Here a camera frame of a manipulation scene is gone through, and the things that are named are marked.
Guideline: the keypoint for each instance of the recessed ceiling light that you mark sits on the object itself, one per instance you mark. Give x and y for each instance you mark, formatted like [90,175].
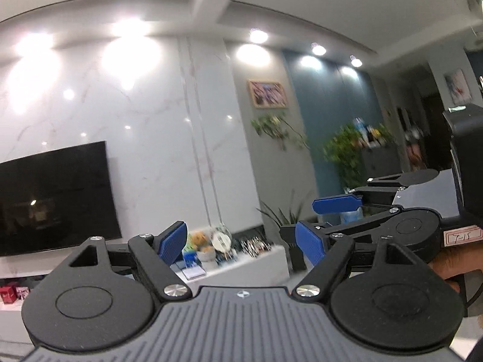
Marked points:
[319,49]
[258,36]
[355,60]

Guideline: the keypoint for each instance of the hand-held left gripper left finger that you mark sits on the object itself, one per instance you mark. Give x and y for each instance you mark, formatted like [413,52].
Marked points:
[171,241]

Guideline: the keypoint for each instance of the wall painting with red flowers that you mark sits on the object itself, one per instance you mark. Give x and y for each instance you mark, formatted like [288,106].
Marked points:
[457,87]

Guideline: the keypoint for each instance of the black and white checkered toy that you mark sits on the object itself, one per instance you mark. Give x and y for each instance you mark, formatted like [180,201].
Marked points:
[253,247]

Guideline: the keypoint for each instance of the person's right hand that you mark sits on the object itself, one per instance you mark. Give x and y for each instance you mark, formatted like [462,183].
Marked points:
[451,264]

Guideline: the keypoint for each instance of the pink and red box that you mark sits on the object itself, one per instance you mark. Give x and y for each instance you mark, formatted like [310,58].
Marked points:
[22,293]

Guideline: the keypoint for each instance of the grey notebook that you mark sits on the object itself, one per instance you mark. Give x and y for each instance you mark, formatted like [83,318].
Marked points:
[194,272]

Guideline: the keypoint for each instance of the brown teddy bear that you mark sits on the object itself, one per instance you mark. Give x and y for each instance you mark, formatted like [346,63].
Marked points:
[200,242]

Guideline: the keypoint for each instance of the hanging vine plant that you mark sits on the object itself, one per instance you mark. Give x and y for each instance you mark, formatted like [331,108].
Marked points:
[277,128]

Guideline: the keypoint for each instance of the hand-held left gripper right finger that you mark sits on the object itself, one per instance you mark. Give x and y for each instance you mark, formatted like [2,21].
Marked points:
[310,244]

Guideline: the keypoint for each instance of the potted long-leaf plant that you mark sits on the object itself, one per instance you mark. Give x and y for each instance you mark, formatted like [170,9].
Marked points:
[285,215]

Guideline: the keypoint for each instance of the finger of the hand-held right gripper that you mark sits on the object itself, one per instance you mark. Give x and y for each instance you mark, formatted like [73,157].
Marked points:
[336,204]
[288,245]

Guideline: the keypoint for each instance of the white knitted basket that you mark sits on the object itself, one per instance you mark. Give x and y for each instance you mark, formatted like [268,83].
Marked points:
[207,256]

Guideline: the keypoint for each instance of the round paper fan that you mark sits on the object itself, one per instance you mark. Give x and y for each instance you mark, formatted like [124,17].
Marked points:
[220,239]

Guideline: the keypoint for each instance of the grey drawer cabinet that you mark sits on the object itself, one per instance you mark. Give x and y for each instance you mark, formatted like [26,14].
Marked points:
[381,160]

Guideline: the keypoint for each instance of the bottles on cabinet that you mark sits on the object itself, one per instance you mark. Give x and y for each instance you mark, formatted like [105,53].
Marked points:
[366,132]

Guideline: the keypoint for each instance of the white marble television cabinet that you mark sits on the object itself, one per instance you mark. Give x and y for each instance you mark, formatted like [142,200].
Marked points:
[245,271]

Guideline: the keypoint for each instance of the black wall television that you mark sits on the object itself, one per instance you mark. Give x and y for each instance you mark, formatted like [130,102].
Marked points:
[56,200]

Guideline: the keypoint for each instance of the cluttered storage shelf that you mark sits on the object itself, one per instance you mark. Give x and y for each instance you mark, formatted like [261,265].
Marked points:
[413,139]

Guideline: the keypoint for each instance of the large blue water bottle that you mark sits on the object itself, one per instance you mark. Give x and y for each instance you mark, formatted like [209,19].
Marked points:
[351,217]

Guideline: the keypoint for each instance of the bushy pothos plant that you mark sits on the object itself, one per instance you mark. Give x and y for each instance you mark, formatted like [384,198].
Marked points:
[347,154]

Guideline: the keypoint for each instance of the wooden framed wall picture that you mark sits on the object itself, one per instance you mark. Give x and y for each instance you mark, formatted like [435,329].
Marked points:
[267,94]

